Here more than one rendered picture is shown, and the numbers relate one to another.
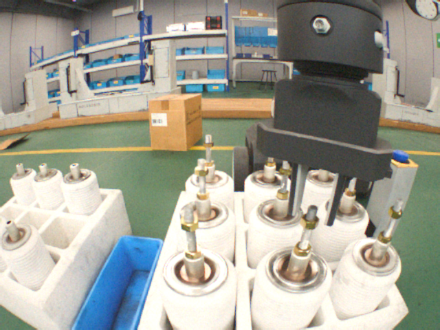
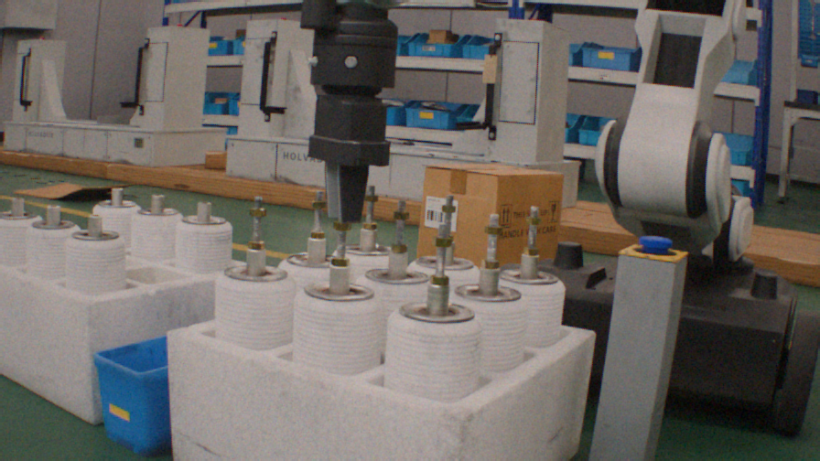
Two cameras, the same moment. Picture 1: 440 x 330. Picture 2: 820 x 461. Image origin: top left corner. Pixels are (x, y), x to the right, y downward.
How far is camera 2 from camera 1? 0.81 m
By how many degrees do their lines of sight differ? 30
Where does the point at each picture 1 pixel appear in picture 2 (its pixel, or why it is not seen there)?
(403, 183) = (642, 291)
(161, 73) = (517, 110)
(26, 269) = (91, 267)
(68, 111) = (252, 158)
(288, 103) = (318, 115)
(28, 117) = (136, 146)
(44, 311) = (88, 309)
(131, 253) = not seen: hidden behind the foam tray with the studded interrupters
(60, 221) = (156, 275)
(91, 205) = (209, 264)
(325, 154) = (324, 148)
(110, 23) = not seen: outside the picture
